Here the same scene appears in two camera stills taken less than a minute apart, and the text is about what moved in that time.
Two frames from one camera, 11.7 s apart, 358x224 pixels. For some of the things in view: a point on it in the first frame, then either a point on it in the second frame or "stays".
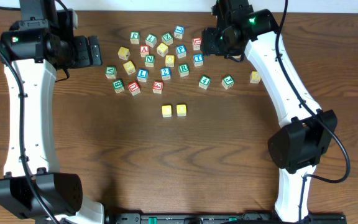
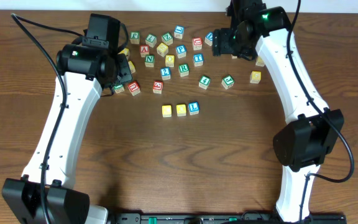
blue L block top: (178, 31) stays
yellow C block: (166, 111) stays
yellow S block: (129, 67) stays
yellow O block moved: (181, 110) stays
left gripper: (94, 50) → (123, 70)
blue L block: (142, 74) → (194, 108)
